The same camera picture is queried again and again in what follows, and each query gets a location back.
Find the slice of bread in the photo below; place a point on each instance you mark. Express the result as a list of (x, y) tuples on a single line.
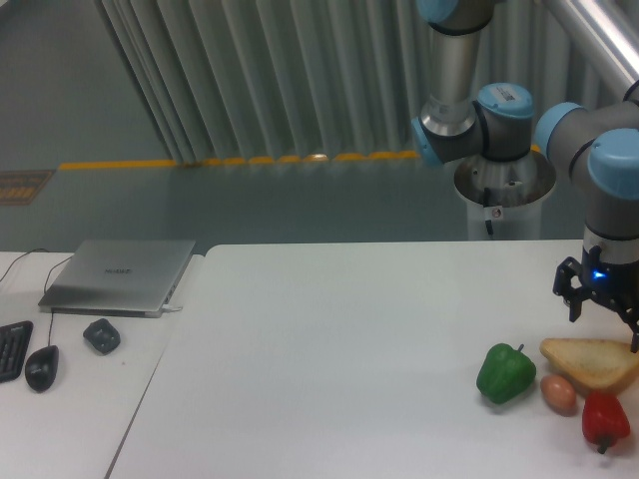
[(592, 364)]

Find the brown egg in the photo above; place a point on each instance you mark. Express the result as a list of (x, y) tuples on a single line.
[(558, 393)]

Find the red bell pepper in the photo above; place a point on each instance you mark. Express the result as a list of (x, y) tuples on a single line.
[(604, 421)]

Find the black computer mouse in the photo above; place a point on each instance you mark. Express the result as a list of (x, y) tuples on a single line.
[(41, 368)]

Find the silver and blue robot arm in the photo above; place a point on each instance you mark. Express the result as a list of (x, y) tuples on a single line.
[(596, 150)]

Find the black keyboard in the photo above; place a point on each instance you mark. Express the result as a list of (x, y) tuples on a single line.
[(14, 342)]

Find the grey pleated curtain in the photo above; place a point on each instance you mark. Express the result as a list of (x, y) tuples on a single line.
[(225, 80)]

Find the small black gadget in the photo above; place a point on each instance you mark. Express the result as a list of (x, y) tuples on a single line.
[(102, 336)]

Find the green bell pepper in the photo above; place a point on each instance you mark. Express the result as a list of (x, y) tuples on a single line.
[(505, 373)]

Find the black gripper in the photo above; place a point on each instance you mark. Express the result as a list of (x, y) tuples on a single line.
[(608, 275)]

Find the silver closed laptop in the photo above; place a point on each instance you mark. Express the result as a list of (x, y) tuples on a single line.
[(119, 277)]

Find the white usb dongle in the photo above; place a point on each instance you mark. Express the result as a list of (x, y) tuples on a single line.
[(168, 308)]

